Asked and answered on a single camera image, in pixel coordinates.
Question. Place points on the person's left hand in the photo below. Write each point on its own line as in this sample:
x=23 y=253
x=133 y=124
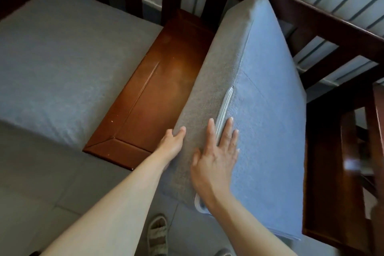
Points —
x=171 y=147

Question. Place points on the person's right hand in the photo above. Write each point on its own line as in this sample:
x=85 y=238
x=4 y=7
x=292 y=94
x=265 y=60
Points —
x=213 y=174

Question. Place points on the dark wooden sofa with console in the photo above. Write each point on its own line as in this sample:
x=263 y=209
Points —
x=156 y=90

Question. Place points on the grey seat cushion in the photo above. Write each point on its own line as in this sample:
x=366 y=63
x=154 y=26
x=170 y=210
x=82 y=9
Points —
x=264 y=99
x=60 y=54

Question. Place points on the person's left forearm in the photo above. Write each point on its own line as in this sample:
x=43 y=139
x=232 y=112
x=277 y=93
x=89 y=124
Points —
x=114 y=213

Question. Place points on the person's right forearm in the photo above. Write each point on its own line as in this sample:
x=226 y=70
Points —
x=249 y=231

